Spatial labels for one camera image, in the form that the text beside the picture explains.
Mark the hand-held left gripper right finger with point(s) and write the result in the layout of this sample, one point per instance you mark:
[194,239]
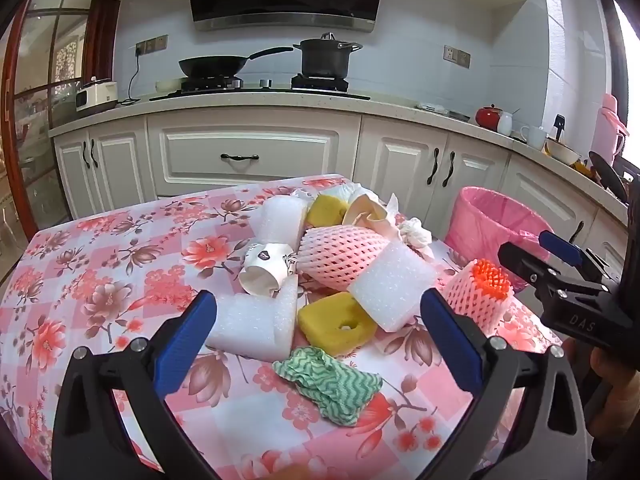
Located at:
[447,340]

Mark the white cabinet door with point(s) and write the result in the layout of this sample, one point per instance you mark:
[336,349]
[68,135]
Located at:
[475,170]
[540,195]
[390,160]
[70,175]
[120,160]

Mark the small pink orange foam net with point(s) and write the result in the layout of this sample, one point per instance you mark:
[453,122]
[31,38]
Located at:
[465,295]

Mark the white angled foam piece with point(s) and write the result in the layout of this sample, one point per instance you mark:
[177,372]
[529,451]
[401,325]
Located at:
[250,325]

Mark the large pink foam fruit net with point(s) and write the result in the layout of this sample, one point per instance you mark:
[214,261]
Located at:
[340,255]

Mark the oil bottle with black cap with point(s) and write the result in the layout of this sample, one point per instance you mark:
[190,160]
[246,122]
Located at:
[559,127]

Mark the amber glass jar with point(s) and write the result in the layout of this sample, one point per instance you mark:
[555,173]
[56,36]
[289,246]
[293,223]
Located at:
[585,167]

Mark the person's right hand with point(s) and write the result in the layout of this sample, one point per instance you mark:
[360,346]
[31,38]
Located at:
[615,395]

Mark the printed white paper cup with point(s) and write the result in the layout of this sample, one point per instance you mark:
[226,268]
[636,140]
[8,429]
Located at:
[262,272]

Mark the pink thermos flask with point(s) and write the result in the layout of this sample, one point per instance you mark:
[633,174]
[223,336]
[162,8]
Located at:
[612,130]

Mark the white flat packet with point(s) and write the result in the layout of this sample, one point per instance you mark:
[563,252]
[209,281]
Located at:
[432,107]

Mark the white foam block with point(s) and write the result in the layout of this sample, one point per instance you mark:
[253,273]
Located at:
[390,285]
[277,220]

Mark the black round pan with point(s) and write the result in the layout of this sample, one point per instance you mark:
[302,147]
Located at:
[607,175]

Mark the white tissue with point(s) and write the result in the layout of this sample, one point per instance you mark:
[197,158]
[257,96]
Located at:
[415,232]

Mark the white cabinet drawer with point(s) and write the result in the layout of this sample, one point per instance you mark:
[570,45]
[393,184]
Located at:
[200,150]

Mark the red enamel pot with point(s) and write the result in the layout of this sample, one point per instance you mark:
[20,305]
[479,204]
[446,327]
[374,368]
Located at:
[487,117]

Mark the black cooking pot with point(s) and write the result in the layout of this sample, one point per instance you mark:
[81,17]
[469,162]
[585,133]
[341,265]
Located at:
[325,60]

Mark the white mug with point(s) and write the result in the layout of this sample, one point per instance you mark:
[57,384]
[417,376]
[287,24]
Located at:
[535,137]

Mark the pink lined trash bin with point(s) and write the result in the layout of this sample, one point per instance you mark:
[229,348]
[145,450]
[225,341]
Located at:
[495,230]

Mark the white ceramic jar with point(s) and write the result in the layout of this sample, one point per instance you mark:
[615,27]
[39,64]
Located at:
[505,124]

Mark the window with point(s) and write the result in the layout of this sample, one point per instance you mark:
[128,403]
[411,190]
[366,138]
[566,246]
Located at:
[629,85]

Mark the white rice cooker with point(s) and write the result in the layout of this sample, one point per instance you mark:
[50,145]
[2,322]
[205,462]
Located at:
[95,96]

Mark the speckled stone countertop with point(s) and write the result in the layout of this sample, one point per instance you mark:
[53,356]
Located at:
[250,105]

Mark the white plastic bag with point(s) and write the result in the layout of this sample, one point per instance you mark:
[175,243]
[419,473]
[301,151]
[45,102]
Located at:
[347,191]

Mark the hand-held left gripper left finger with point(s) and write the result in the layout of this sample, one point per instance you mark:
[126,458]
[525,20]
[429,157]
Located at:
[187,340]

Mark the black gas stove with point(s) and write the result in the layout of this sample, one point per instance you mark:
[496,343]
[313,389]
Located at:
[270,91]

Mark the wall power outlet with plug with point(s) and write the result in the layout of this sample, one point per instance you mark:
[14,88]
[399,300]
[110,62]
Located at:
[152,45]

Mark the pink floral checked tablecloth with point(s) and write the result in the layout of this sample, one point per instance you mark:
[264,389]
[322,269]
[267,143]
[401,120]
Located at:
[125,270]

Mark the white bowl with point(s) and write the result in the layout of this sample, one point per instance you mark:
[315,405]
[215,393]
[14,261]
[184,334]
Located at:
[562,152]

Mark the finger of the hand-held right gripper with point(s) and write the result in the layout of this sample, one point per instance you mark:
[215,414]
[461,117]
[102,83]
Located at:
[560,249]
[520,260]

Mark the black wok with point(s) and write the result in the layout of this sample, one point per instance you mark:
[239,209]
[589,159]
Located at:
[212,66]

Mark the yellow sponge with hole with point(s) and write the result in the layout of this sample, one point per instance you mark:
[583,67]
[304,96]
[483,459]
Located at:
[325,322]

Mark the green zigzag cloth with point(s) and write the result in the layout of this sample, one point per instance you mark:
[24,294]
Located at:
[335,385]

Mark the red framed glass door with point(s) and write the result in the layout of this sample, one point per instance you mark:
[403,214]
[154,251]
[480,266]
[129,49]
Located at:
[45,110]

